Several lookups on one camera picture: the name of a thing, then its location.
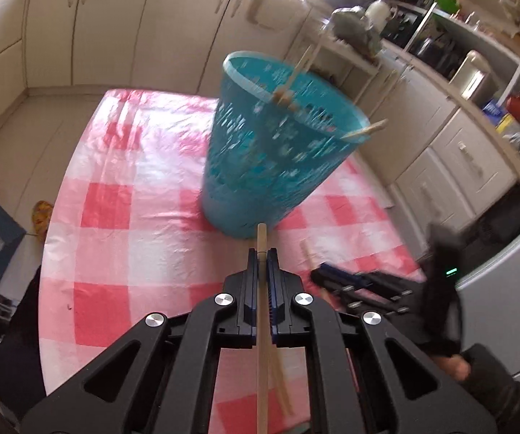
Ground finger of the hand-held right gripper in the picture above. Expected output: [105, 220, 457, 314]
[310, 271, 420, 320]
[319, 263, 428, 300]

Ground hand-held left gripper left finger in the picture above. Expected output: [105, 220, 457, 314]
[22, 248, 261, 434]

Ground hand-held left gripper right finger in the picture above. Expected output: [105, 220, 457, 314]
[267, 248, 500, 434]

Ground long wooden chopstick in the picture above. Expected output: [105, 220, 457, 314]
[341, 119, 388, 141]
[273, 22, 324, 105]
[257, 223, 270, 434]
[300, 241, 331, 301]

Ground teal plastic basket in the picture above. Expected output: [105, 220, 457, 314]
[200, 51, 371, 240]

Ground person's right forearm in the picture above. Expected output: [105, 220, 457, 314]
[461, 342, 520, 434]

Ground person's right hand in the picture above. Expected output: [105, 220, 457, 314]
[435, 353, 472, 380]

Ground grey appliance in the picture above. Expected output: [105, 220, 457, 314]
[456, 199, 520, 383]

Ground dark cloth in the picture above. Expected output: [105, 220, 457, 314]
[472, 145, 520, 258]
[0, 264, 47, 421]

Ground white base cabinets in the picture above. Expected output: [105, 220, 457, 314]
[0, 0, 315, 154]
[378, 45, 520, 245]

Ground red checked plastic tablecloth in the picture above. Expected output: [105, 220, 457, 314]
[38, 88, 428, 434]

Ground yellow slipper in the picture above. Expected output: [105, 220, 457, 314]
[31, 200, 54, 241]

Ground black toaster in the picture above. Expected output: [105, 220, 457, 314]
[407, 31, 465, 80]

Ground metal shelf rack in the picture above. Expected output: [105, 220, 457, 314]
[405, 4, 520, 100]

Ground white thermos bottle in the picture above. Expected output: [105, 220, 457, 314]
[366, 0, 393, 30]

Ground hanging white bag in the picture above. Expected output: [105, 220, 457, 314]
[246, 0, 310, 32]

